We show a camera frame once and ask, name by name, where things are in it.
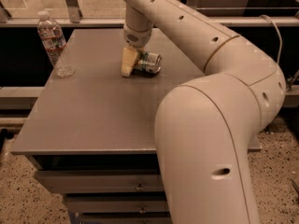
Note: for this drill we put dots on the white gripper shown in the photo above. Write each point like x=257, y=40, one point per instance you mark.
x=137, y=38

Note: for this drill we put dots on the middle grey drawer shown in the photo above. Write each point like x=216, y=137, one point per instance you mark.
x=117, y=204

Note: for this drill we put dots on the metal window railing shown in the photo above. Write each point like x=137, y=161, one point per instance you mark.
x=96, y=13

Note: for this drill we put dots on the bottom grey drawer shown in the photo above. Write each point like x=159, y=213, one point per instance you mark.
x=126, y=218

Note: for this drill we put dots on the grey drawer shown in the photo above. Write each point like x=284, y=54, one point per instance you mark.
x=117, y=204
x=126, y=218
x=100, y=181

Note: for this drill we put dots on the grey drawer cabinet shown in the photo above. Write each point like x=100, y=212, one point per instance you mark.
x=97, y=119

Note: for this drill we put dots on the clear plastic water bottle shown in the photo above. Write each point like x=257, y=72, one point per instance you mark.
x=52, y=38

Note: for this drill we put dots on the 7up soda can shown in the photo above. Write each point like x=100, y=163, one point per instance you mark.
x=149, y=62

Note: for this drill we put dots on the top grey drawer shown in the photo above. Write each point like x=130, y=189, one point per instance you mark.
x=100, y=181

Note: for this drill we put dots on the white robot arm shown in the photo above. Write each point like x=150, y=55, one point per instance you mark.
x=205, y=127

